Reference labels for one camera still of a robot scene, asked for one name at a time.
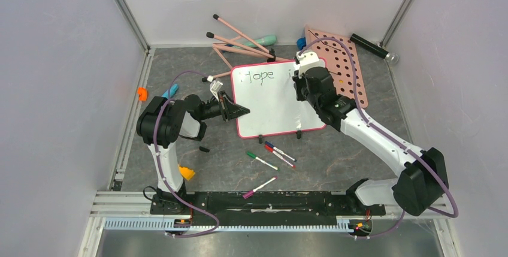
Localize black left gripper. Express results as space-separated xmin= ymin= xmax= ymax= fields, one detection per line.
xmin=198 ymin=90 xmax=250 ymax=122

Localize pink framed whiteboard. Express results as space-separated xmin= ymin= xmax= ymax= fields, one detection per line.
xmin=231 ymin=61 xmax=326 ymax=139

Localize black marker cap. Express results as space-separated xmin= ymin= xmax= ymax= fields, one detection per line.
xmin=199 ymin=146 xmax=210 ymax=153

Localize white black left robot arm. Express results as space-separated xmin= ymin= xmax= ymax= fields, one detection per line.
xmin=136 ymin=91 xmax=250 ymax=214

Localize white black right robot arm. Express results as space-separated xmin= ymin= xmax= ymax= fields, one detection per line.
xmin=292 ymin=66 xmax=458 ymax=217

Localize green whiteboard marker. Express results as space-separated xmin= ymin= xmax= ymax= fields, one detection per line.
xmin=246 ymin=152 xmax=279 ymax=171

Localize blue whiteboard marker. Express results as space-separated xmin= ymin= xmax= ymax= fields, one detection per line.
xmin=264 ymin=141 xmax=297 ymax=162

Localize red whiteboard marker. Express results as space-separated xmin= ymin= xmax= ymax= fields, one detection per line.
xmin=264 ymin=144 xmax=295 ymax=169

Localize purple whiteboard marker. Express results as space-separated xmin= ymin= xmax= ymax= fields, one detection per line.
xmin=242 ymin=176 xmax=278 ymax=199

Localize pink perforated board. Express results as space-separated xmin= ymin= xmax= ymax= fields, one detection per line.
xmin=304 ymin=25 xmax=368 ymax=108

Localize blue toy car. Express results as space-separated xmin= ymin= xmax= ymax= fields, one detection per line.
xmin=297 ymin=37 xmax=307 ymax=50

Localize blue toy marker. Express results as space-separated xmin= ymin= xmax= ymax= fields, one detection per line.
xmin=162 ymin=84 xmax=179 ymax=99

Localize pink easel legs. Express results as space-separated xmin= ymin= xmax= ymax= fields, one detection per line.
xmin=202 ymin=14 xmax=289 ymax=82

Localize teal green toy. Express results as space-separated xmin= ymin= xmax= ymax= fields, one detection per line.
xmin=225 ymin=35 xmax=277 ymax=49

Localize yellow orange wedge block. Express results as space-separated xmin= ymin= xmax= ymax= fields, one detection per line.
xmin=179 ymin=165 xmax=196 ymax=181

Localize black flashlight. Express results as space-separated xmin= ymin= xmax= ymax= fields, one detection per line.
xmin=350 ymin=34 xmax=399 ymax=64

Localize orange plastic piece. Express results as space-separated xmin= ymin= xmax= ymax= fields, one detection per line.
xmin=137 ymin=87 xmax=149 ymax=102

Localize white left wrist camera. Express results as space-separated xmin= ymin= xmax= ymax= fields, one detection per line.
xmin=205 ymin=75 xmax=223 ymax=100

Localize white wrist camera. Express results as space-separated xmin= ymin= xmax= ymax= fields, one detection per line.
xmin=294 ymin=51 xmax=326 ymax=78
xmin=205 ymin=75 xmax=223 ymax=100

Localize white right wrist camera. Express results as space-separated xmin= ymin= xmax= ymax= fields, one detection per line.
xmin=294 ymin=51 xmax=326 ymax=78

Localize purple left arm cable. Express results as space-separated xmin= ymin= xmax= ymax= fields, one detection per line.
xmin=152 ymin=72 xmax=222 ymax=239

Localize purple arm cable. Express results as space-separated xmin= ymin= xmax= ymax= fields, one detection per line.
xmin=152 ymin=72 xmax=222 ymax=239
xmin=298 ymin=37 xmax=459 ymax=239

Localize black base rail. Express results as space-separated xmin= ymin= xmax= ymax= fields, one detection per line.
xmin=150 ymin=191 xmax=386 ymax=226

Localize white cable comb strip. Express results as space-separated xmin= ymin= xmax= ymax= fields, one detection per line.
xmin=104 ymin=217 xmax=353 ymax=233

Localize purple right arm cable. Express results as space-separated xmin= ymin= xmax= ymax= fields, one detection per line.
xmin=298 ymin=37 xmax=459 ymax=239

